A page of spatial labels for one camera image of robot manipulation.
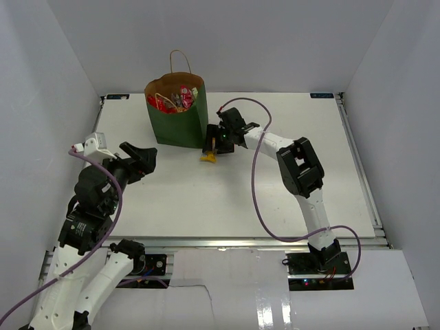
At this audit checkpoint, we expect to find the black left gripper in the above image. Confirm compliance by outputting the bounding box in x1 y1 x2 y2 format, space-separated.
93 140 157 213

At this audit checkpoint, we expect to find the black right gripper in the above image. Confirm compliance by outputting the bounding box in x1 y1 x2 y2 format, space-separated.
203 124 236 154

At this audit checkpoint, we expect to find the yellow snack packet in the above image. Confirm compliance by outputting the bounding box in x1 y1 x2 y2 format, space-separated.
199 137 217 163

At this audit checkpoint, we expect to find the pink snack packet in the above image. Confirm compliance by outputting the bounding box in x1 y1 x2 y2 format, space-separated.
180 85 195 109

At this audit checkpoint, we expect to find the large red snack bag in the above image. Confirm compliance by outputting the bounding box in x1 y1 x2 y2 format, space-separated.
146 93 188 114

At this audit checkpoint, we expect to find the grey foil snack packet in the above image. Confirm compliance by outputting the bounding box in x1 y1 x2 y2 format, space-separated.
171 93 183 107

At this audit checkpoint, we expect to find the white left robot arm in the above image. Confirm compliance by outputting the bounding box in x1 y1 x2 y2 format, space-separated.
24 142 157 329

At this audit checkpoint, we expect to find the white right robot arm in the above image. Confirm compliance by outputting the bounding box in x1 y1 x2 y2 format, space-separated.
203 107 341 274

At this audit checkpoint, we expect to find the green paper bag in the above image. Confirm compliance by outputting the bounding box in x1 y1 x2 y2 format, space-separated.
144 49 208 149

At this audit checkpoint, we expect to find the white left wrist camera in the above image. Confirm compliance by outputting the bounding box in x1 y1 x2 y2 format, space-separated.
72 132 116 163

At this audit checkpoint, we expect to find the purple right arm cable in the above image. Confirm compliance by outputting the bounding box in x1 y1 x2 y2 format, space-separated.
219 97 362 283

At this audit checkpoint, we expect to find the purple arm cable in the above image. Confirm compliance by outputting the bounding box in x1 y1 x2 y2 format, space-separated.
219 97 362 283
0 147 169 326

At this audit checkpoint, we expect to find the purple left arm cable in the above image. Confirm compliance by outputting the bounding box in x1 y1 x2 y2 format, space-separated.
0 147 169 326

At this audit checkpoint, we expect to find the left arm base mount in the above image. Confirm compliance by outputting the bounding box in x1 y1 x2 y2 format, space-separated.
127 254 169 289

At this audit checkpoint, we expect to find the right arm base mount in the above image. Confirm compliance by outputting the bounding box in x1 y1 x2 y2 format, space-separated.
281 252 354 292

